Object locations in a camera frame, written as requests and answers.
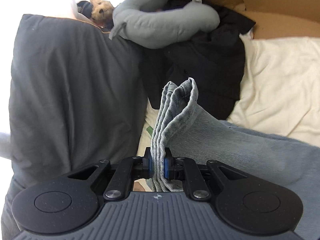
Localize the grey neck pillow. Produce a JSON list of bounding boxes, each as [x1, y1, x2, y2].
[[109, 0, 220, 49]]

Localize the dark grey pillow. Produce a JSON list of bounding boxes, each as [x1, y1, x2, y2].
[[0, 14, 150, 240]]

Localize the light blue jeans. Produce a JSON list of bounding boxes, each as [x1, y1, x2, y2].
[[149, 77, 320, 240]]

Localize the brown teddy bear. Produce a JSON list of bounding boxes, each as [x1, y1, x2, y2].
[[76, 0, 115, 28]]

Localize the black clothing pile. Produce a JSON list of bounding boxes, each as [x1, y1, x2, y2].
[[139, 0, 257, 120]]

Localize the cream bear print bed sheet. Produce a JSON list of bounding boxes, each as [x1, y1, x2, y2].
[[136, 36, 320, 155]]

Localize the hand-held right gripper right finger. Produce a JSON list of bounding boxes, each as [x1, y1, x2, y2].
[[164, 148, 247, 201]]

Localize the flat cardboard sheet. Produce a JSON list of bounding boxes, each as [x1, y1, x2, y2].
[[147, 0, 320, 40]]

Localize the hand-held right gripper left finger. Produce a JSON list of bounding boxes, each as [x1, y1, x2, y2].
[[68, 147, 152, 201]]

